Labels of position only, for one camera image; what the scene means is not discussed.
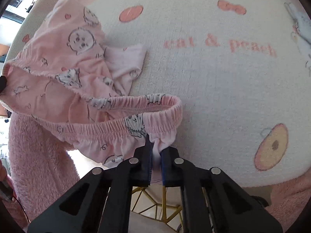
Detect pink cartoon print pants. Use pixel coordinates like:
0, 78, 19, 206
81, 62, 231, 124
0, 0, 183, 184

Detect pink fluffy sleeve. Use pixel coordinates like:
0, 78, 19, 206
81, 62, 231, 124
4, 113, 79, 229
266, 171, 311, 231

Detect pink fluffy left sleeve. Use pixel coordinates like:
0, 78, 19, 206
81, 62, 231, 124
4, 113, 79, 229

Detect gold wire table frame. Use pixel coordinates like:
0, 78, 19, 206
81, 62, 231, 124
130, 185, 183, 232

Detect pink fluffy right sleeve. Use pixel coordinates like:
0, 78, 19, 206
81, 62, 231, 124
266, 171, 311, 231

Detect pink cat peach blanket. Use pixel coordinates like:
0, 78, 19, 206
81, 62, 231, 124
8, 0, 310, 187

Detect person's left hand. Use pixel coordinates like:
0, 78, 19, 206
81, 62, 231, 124
0, 160, 7, 182

